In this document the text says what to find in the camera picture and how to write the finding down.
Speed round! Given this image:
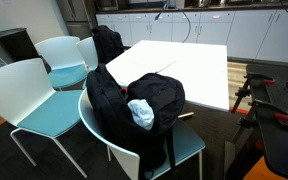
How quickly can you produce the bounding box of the stainless steel refrigerator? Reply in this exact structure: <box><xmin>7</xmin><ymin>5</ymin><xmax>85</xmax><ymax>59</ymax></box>
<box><xmin>55</xmin><ymin>0</ymin><xmax>97</xmax><ymax>40</ymax></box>

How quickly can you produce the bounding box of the white kitchen cabinet run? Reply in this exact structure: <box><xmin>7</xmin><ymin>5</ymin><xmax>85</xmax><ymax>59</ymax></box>
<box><xmin>95</xmin><ymin>8</ymin><xmax>288</xmax><ymax>65</ymax></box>

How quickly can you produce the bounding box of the small beige rod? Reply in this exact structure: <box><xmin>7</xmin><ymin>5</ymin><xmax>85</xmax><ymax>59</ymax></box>
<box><xmin>178</xmin><ymin>111</ymin><xmax>196</xmax><ymax>120</ymax></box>

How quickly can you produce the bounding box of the white chair teal seat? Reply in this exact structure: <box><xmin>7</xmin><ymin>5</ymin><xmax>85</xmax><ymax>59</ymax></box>
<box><xmin>0</xmin><ymin>57</ymin><xmax>88</xmax><ymax>179</ymax></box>
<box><xmin>75</xmin><ymin>36</ymin><xmax>100</xmax><ymax>73</ymax></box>
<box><xmin>34</xmin><ymin>35</ymin><xmax>89</xmax><ymax>91</ymax></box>
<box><xmin>77</xmin><ymin>88</ymin><xmax>207</xmax><ymax>180</ymax></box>

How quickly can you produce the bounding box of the dark microwave oven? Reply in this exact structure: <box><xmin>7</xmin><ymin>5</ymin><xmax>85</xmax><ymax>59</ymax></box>
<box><xmin>94</xmin><ymin>0</ymin><xmax>119</xmax><ymax>12</ymax></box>

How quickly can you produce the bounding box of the closed black backpack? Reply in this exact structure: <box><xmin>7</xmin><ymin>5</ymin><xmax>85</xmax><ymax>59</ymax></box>
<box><xmin>91</xmin><ymin>24</ymin><xmax>126</xmax><ymax>65</ymax></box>

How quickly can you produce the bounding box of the black trash bin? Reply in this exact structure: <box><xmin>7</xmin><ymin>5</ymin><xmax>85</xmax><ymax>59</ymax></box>
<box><xmin>0</xmin><ymin>27</ymin><xmax>41</xmax><ymax>63</ymax></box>

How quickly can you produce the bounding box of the black clamp orange handle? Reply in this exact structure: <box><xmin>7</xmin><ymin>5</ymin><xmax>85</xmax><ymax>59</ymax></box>
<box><xmin>237</xmin><ymin>99</ymin><xmax>288</xmax><ymax>128</ymax></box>
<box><xmin>231</xmin><ymin>72</ymin><xmax>276</xmax><ymax>114</ymax></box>

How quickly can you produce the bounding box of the large open black backpack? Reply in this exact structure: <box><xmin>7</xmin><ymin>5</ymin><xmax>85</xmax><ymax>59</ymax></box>
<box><xmin>85</xmin><ymin>63</ymin><xmax>186</xmax><ymax>174</ymax></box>

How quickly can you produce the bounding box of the blue cable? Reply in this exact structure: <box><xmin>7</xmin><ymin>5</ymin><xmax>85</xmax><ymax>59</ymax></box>
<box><xmin>153</xmin><ymin>0</ymin><xmax>192</xmax><ymax>44</ymax></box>

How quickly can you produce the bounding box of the light blue cloth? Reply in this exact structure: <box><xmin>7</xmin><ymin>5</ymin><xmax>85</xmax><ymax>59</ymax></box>
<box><xmin>127</xmin><ymin>98</ymin><xmax>156</xmax><ymax>131</ymax></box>

